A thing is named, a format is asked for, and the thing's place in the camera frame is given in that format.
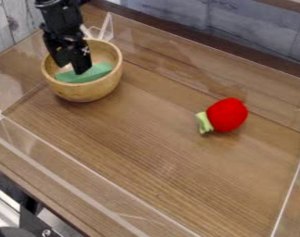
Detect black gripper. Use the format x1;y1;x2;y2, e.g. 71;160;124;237
40;18;91;75

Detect green rectangular block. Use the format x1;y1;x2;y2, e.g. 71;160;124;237
55;62;112;83

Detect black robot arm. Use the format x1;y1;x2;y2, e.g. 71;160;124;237
35;0;91;75

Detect light wooden bowl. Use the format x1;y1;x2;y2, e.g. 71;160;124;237
42;39;123;103

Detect clear acrylic tray walls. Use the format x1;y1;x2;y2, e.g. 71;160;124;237
0;17;300;237

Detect red plush strawberry toy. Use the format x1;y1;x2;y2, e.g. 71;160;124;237
195;98;249;134

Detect black table leg bracket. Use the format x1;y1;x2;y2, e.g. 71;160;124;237
19;197;63;237

